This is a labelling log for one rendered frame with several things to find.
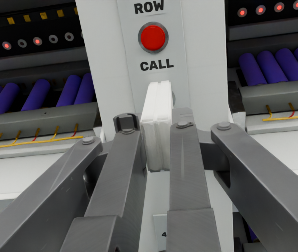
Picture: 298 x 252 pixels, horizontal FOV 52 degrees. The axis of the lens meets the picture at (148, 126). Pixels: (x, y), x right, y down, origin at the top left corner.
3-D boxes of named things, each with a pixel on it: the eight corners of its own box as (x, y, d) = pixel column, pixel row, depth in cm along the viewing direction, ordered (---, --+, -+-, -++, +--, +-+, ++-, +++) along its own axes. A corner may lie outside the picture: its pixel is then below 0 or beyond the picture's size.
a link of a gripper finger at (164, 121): (155, 119, 15) (170, 118, 14) (159, 81, 21) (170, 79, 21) (162, 173, 16) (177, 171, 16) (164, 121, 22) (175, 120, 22)
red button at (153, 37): (166, 49, 20) (164, 24, 19) (142, 52, 20) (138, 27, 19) (167, 47, 21) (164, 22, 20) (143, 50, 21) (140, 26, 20)
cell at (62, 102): (82, 87, 38) (71, 120, 34) (67, 86, 38) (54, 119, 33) (81, 75, 37) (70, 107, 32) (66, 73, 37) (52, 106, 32)
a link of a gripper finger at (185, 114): (171, 148, 13) (241, 141, 13) (171, 108, 18) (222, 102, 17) (175, 177, 14) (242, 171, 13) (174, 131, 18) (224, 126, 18)
